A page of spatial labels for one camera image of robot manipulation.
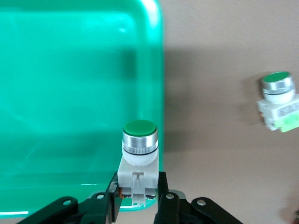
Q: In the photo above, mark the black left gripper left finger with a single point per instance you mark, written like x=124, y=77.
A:
x=102, y=210

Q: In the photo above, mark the green push button white body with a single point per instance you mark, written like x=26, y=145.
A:
x=276, y=93
x=140, y=137

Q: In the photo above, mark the green plastic tray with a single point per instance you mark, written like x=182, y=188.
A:
x=58, y=93

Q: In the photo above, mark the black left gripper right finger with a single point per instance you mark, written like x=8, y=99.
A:
x=169, y=210

